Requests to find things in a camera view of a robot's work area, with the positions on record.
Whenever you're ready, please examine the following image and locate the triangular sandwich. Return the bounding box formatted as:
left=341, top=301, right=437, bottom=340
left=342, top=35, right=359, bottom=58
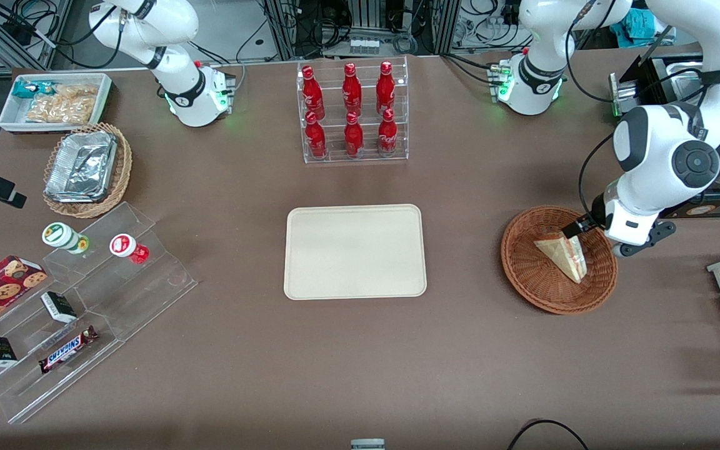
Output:
left=534, top=232, right=588, bottom=284

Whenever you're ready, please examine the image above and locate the round brown wicker basket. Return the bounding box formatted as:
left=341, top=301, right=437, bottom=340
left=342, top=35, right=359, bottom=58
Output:
left=501, top=206, right=619, bottom=315

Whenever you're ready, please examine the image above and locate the beige plastic tray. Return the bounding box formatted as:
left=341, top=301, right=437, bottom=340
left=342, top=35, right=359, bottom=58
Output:
left=283, top=204, right=428, bottom=301

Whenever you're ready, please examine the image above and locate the oval light wicker basket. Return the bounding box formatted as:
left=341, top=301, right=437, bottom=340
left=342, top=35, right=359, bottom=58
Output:
left=42, top=122, right=133, bottom=219

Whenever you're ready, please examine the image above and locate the silver foil tray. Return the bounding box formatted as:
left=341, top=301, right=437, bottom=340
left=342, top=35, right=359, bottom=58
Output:
left=44, top=130, right=118, bottom=204

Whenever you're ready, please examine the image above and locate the stainless steel pan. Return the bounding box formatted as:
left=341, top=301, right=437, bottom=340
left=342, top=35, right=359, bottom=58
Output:
left=651, top=57, right=704, bottom=104

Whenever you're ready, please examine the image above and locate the teal cloth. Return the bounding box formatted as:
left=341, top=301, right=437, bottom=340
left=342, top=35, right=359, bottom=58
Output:
left=610, top=9, right=673, bottom=48

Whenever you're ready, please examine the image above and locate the red cola bottle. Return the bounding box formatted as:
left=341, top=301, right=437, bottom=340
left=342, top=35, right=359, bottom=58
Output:
left=344, top=111, right=364, bottom=158
left=301, top=66, right=326, bottom=121
left=305, top=111, right=328, bottom=159
left=377, top=108, right=398, bottom=156
left=376, top=61, right=396, bottom=116
left=342, top=62, right=363, bottom=118

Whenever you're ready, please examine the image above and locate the clear acrylic bottle rack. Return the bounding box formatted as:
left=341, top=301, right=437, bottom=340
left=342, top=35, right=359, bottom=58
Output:
left=296, top=56, right=409, bottom=165

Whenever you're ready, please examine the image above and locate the red lid cup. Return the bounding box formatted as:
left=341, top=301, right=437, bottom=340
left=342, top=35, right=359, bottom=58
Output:
left=109, top=233, right=150, bottom=264

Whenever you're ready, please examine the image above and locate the clear acrylic stepped display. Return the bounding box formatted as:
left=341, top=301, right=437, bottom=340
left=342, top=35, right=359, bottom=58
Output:
left=0, top=201, right=199, bottom=426

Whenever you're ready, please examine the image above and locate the green lid cup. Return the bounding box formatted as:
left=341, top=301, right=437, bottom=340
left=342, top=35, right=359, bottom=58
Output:
left=42, top=222, right=90, bottom=255

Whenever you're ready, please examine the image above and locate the Snickers chocolate bar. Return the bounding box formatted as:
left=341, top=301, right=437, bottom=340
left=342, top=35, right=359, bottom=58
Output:
left=38, top=326, right=99, bottom=374

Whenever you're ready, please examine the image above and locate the clear bag of crackers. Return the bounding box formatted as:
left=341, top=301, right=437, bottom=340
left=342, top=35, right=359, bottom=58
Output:
left=26, top=84, right=99, bottom=124

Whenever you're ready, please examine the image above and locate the teal snack packet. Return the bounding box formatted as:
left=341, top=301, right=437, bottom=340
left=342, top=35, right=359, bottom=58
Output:
left=11, top=80, right=54, bottom=101

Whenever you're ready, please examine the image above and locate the white rectangular bin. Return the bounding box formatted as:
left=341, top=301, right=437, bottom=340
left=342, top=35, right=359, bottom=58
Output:
left=0, top=72, right=113, bottom=134

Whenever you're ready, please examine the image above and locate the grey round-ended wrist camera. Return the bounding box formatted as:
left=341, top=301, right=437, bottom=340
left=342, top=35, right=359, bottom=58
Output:
left=613, top=222, right=677, bottom=258

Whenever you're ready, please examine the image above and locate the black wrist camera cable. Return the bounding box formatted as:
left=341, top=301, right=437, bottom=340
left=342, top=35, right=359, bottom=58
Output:
left=577, top=132, right=615, bottom=219

